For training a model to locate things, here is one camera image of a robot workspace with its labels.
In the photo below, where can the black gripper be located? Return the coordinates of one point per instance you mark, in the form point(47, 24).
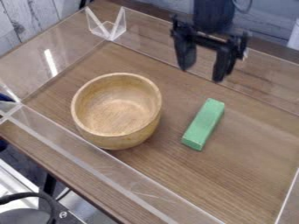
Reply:
point(210, 30)

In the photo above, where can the green rectangular block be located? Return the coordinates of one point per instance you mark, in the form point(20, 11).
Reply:
point(203, 124)

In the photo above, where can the brown wooden bowl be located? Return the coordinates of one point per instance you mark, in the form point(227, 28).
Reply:
point(116, 110)

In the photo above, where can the white object at right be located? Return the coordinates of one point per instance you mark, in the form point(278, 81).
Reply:
point(294, 39)

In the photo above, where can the clear acrylic tray walls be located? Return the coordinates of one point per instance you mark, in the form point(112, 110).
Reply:
point(239, 181)

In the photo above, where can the blue object at edge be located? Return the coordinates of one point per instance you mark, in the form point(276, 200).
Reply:
point(5, 98)

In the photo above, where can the black metal table leg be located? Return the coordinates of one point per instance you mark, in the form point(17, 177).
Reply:
point(49, 184)

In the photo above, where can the black bracket with screw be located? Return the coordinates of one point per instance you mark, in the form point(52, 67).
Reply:
point(63, 216)

